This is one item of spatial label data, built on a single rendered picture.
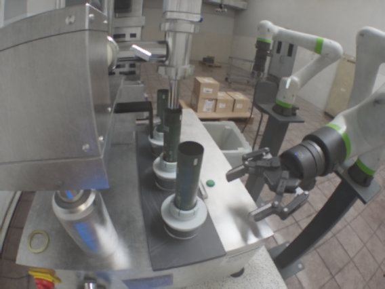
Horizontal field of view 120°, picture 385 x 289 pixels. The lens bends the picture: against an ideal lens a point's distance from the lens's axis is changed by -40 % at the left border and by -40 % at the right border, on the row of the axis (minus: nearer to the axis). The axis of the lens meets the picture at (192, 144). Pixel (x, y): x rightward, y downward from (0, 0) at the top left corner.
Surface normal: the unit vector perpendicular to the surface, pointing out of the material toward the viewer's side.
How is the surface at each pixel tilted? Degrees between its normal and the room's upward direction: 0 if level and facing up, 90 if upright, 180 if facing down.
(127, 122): 90
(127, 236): 0
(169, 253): 0
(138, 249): 0
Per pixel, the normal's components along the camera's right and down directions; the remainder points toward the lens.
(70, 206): 0.13, -0.76
